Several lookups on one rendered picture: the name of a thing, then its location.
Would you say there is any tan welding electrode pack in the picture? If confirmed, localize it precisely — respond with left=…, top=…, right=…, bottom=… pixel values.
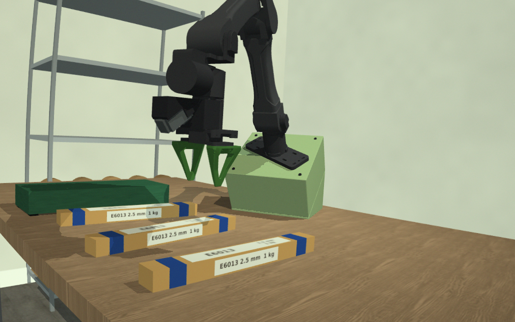
left=138, top=232, right=315, bottom=293
left=56, top=201, right=198, bottom=227
left=85, top=213, right=236, bottom=258

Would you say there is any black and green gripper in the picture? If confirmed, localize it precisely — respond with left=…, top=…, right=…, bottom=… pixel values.
left=172, top=99, right=241, bottom=187

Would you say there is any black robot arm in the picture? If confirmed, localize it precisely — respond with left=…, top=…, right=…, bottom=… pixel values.
left=151, top=0, right=309, bottom=170

